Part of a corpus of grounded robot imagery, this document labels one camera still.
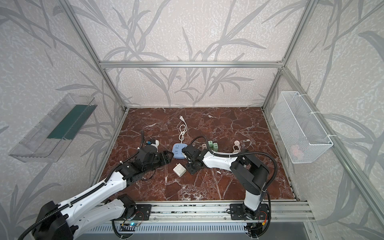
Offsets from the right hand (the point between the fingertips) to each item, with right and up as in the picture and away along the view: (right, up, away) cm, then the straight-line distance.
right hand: (191, 163), depth 90 cm
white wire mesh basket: (+49, +19, -27) cm, 59 cm away
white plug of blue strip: (-9, +28, +22) cm, 36 cm away
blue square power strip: (-9, +7, +4) cm, 12 cm away
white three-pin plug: (+30, +11, +7) cm, 33 cm away
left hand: (-9, +9, -9) cm, 16 cm away
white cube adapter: (-6, -3, -4) cm, 8 cm away
